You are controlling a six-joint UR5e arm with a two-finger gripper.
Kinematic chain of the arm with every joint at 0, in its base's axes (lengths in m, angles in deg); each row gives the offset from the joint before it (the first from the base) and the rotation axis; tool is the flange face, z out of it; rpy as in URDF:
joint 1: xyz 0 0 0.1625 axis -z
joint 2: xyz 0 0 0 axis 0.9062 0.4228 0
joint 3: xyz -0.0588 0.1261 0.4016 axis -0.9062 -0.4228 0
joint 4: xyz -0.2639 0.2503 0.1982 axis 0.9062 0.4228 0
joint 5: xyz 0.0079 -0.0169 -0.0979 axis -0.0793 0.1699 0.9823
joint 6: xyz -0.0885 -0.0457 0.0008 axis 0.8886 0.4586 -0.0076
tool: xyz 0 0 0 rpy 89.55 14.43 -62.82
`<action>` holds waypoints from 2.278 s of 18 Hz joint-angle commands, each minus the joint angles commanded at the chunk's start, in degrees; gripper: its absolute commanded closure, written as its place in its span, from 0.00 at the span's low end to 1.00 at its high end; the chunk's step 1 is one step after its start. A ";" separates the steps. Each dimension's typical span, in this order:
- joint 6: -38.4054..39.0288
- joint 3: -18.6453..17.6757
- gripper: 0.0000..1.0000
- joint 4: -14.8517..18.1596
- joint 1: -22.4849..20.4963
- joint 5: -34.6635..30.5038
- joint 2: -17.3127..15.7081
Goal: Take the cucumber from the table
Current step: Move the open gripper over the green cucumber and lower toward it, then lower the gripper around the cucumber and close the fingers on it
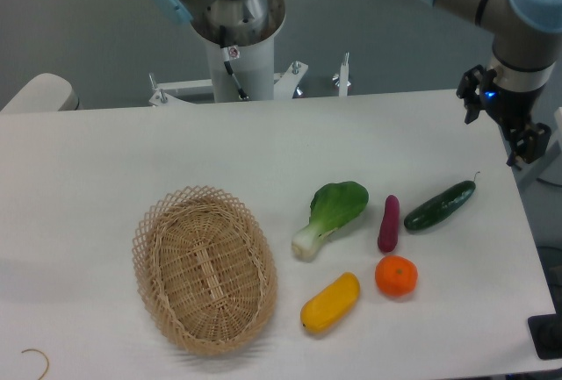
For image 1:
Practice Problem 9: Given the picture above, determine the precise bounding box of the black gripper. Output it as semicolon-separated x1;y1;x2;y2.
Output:
456;65;551;167

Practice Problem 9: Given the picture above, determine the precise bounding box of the dark green cucumber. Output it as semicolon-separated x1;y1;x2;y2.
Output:
403;171;479;233

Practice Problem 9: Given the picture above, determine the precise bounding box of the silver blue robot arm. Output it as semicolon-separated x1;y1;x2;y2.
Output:
153;0;561;163

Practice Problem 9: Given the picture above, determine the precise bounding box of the purple sweet potato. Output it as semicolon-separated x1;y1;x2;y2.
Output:
378;195;400;253

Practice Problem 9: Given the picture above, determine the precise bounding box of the green bok choy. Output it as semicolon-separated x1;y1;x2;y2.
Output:
292;181;369;262

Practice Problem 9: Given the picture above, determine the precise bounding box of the orange tangerine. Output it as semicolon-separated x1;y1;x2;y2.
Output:
374;255;418;298

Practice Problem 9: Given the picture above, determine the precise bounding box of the black device at right edge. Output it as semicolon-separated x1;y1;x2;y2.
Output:
528;314;561;360

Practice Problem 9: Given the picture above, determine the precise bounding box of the yellow mango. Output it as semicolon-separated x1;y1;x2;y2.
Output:
300;272;361;334

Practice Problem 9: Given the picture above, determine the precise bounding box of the woven wicker basket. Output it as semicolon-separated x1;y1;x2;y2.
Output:
133;186;277;356

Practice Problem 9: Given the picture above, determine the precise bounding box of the white rounded object at left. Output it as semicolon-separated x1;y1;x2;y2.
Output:
1;73;82;114

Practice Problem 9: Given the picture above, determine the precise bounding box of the thin curved wicker strand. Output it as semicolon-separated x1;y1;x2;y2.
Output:
21;348;52;377

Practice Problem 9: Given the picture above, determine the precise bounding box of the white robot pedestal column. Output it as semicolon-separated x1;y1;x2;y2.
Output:
192;0;285;103

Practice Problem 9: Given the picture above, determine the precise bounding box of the black cable on pedestal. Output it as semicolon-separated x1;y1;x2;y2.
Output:
218;25;250;102

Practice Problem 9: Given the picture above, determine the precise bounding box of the white metal base frame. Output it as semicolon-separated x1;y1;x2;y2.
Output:
148;51;352;107

